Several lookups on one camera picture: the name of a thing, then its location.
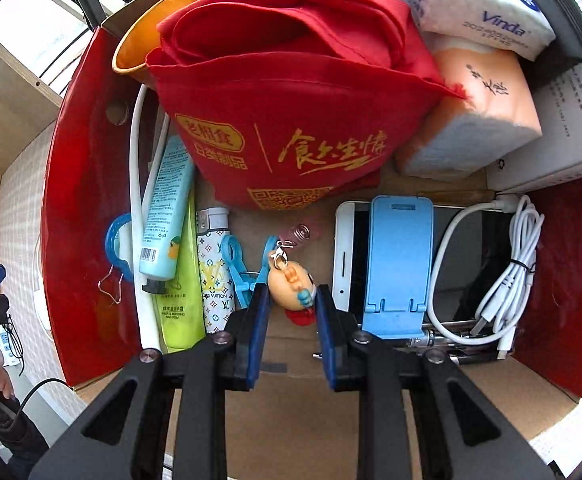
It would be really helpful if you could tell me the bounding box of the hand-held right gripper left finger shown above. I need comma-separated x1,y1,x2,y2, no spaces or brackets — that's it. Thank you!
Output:
28,282,272,480

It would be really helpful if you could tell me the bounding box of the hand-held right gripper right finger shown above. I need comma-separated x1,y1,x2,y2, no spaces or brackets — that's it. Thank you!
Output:
313,284,557,480

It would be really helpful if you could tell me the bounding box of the cartoon figure keychain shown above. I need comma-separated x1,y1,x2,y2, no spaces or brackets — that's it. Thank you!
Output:
267,242,318,327

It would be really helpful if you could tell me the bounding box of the red cardboard box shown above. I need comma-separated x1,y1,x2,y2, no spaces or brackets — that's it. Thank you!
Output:
41,0,582,401

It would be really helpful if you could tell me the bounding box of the person's left hand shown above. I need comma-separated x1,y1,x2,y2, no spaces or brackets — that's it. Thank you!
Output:
0,347,22,413

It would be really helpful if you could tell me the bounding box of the white power strip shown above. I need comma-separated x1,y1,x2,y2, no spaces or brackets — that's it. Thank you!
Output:
0,329,22,367

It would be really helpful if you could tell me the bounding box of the white patterned lighter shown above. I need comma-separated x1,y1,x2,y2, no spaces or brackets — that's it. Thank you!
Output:
196,207,237,335

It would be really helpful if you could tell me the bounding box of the blue plastic clip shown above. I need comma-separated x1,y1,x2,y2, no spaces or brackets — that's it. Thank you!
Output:
221,236,272,311

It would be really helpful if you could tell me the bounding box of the green cream tube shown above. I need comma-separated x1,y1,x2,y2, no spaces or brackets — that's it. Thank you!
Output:
158,192,207,353

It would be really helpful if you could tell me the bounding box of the white smartphone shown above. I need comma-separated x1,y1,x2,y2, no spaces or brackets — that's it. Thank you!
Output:
334,200,519,332

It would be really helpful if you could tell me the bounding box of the blue phone stand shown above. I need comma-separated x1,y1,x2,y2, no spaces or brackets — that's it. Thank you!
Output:
361,196,434,338

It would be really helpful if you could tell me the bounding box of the star-shaped metal paper clip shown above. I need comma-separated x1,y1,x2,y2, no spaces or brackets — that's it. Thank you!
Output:
98,266,124,305

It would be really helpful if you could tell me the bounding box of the pink spiral clip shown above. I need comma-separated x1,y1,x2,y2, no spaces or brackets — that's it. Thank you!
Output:
281,220,322,249

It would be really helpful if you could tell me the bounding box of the silver pen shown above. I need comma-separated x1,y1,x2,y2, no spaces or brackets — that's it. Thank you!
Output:
411,321,512,362

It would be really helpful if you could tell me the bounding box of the light blue cream tube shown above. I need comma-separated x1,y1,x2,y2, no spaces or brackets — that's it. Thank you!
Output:
138,135,195,295

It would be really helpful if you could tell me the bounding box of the red cloth bag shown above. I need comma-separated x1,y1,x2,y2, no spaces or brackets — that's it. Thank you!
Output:
146,0,467,211

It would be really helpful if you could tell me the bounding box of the orange cup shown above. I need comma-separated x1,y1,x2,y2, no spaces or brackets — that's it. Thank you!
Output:
112,0,232,86

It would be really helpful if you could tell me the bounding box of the orange tissue pack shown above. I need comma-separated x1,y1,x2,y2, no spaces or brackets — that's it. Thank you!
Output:
395,35,543,181

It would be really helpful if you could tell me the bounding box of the white paper carton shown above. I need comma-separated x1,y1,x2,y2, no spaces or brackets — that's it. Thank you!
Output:
486,45,582,193

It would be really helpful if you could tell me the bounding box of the white tissue pack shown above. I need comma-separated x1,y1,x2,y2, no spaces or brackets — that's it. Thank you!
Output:
393,0,557,61

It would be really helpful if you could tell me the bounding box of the black pouch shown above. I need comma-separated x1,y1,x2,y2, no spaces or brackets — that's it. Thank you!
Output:
491,0,582,63

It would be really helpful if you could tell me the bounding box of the black cable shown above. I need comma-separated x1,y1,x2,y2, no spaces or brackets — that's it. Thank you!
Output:
13,377,74,418

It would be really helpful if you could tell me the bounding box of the blue plastic ring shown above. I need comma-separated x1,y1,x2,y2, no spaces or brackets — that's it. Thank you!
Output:
105,212,134,283

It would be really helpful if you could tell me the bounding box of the coiled white usb cable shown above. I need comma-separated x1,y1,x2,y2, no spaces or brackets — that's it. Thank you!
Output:
427,195,545,361

